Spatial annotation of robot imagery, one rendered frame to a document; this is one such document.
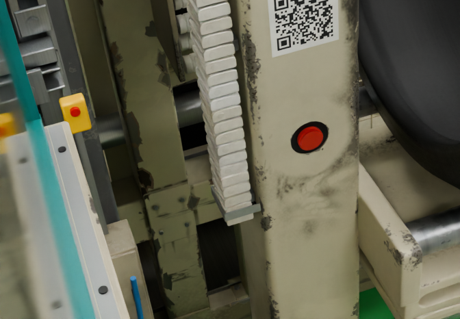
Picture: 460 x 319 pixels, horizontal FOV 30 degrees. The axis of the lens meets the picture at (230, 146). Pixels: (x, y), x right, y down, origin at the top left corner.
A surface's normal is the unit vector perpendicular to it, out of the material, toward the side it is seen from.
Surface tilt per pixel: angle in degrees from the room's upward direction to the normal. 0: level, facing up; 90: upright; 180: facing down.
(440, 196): 0
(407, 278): 90
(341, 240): 90
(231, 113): 90
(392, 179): 0
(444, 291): 0
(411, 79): 25
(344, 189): 90
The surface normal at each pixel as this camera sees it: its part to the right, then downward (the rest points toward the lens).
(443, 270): -0.10, -0.76
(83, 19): 0.33, 0.65
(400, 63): 0.09, -0.33
